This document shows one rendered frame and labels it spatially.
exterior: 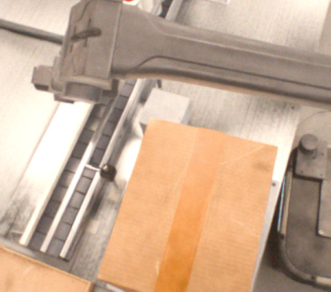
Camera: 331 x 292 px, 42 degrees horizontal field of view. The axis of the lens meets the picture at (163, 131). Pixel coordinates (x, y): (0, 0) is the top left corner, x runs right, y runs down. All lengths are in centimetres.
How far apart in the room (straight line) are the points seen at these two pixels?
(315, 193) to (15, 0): 123
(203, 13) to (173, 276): 82
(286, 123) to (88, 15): 81
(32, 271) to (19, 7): 74
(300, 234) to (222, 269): 97
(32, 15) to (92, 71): 97
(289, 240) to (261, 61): 130
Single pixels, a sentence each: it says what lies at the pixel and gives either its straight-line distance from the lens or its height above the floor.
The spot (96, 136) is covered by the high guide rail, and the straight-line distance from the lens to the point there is 98.
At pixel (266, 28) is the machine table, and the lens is 128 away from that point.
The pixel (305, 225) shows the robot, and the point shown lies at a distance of 168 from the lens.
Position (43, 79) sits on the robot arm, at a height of 110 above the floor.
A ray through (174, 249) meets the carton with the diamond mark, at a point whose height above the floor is 112.
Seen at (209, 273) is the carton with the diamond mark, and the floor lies 112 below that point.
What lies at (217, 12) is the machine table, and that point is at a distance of 131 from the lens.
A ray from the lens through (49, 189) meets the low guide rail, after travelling 101.
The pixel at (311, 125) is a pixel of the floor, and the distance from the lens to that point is 209.
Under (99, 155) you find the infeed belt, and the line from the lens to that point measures 105.
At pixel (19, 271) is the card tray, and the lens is 108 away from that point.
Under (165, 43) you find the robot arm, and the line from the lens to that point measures 38.
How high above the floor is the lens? 183
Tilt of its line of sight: 65 degrees down
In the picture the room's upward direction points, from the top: 10 degrees counter-clockwise
